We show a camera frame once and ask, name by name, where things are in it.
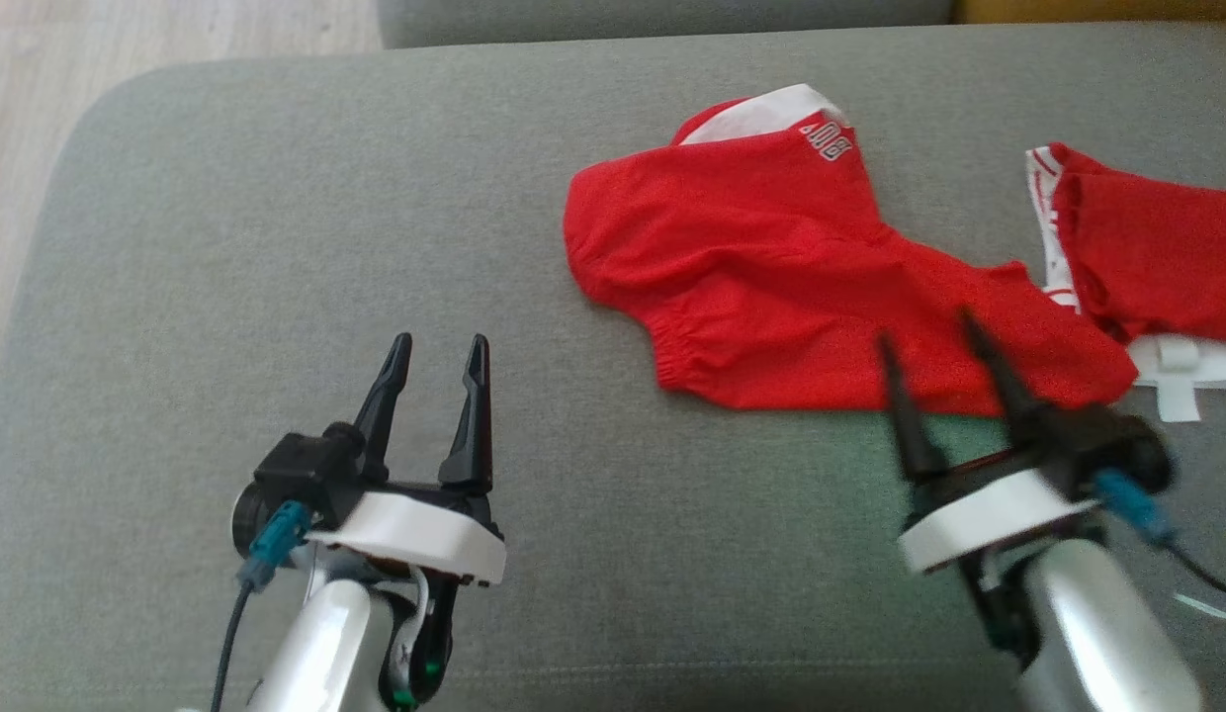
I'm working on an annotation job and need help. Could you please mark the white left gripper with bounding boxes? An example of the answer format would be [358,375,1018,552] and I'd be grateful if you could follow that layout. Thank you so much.
[306,332,508,710]

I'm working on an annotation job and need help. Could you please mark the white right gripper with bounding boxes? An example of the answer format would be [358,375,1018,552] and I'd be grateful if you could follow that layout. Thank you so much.
[874,308,1110,668]

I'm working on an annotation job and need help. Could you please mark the red mesh basketball shorts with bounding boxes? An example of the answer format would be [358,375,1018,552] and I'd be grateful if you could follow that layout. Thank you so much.
[563,83,1139,415]

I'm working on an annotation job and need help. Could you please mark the red basketball jersey white trim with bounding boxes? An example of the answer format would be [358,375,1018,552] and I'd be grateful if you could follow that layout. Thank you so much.
[1024,140,1226,425]

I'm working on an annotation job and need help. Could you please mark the yellow and grey sofa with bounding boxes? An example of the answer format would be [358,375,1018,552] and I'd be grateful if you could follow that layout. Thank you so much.
[0,21,1226,712]

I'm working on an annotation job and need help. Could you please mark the yellow sofa backrest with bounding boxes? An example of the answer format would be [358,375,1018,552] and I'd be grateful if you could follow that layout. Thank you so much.
[953,0,1226,27]

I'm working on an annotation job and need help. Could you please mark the left camera cable teal plug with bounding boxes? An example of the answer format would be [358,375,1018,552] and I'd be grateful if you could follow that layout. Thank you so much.
[209,498,313,712]

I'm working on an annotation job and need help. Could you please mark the camera cable teal plug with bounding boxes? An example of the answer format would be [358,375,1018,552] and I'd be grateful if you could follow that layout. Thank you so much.
[1092,469,1226,606]
[209,498,313,712]

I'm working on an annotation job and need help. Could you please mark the right camera cable teal plug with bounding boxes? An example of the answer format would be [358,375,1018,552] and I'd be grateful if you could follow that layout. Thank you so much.
[1092,469,1226,606]

